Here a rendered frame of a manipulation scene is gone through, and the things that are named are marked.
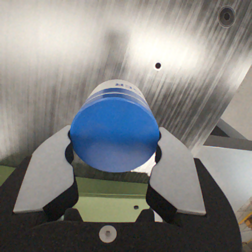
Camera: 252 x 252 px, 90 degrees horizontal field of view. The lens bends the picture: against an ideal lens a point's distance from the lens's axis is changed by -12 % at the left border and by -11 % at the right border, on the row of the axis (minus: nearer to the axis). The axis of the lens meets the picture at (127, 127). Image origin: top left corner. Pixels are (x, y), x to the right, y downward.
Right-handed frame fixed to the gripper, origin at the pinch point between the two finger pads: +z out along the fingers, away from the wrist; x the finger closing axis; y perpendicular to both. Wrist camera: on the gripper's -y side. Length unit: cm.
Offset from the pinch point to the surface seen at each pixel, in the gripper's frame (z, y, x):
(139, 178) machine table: 4.9, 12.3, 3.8
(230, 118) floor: 88, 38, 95
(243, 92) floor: 88, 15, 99
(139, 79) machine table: 4.9, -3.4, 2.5
